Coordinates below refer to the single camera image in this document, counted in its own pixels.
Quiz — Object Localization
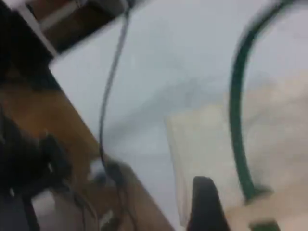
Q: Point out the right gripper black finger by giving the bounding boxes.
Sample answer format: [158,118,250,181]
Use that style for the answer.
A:
[186,177,231,231]

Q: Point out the brown wooden box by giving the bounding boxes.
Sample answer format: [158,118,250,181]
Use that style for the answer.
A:
[31,0,126,52]

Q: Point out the white canvas bag green handles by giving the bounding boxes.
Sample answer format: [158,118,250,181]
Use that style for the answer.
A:
[165,0,308,231]

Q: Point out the black white-edged cabinet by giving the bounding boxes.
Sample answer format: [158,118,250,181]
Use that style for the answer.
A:
[0,0,57,60]

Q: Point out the black equipment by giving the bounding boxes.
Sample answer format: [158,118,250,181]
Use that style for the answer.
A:
[0,105,73,231]

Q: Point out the thin grey cable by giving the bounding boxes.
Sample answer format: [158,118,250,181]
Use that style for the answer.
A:
[99,7,131,169]

